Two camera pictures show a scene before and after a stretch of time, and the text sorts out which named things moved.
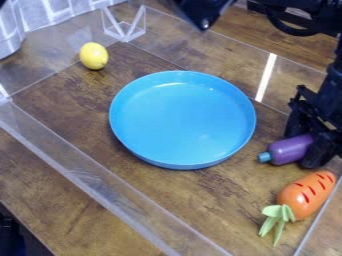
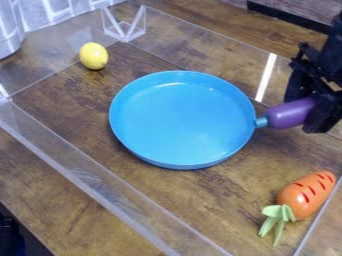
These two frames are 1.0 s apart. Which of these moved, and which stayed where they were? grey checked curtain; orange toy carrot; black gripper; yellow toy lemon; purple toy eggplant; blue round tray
Moved: purple toy eggplant; black gripper
Stayed: yellow toy lemon; orange toy carrot; grey checked curtain; blue round tray
